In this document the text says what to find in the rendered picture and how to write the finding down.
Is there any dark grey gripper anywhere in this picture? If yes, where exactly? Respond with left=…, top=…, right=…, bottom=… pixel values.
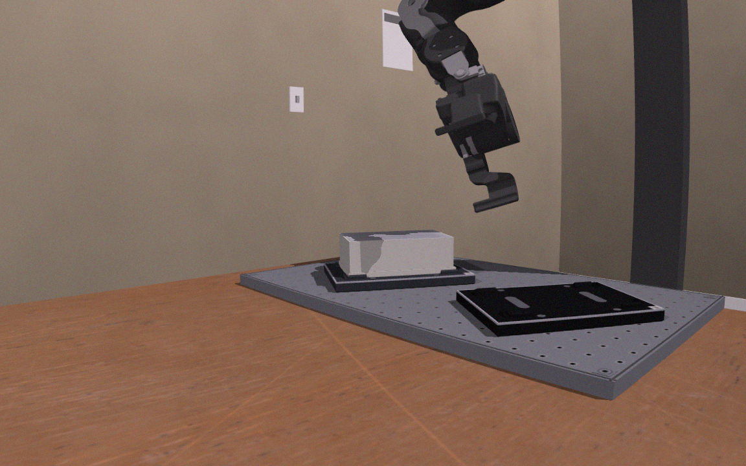
left=435, top=72, right=520, bottom=213

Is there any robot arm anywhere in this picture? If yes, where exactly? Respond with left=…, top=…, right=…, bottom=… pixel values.
left=398, top=0, right=505, bottom=94

